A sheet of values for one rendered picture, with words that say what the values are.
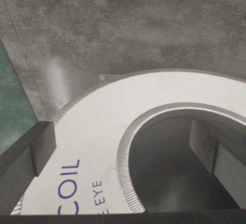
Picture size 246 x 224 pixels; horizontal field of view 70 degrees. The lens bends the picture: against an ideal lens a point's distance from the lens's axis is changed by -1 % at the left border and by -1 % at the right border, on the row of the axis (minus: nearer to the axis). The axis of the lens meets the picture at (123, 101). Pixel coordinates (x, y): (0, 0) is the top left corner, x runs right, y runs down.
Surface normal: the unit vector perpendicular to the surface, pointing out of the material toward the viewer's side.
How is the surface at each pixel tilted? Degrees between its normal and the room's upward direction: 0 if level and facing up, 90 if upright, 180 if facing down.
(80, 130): 90
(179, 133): 5
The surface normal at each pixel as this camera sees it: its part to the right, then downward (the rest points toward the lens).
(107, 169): -0.01, -0.77
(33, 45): -0.09, 0.63
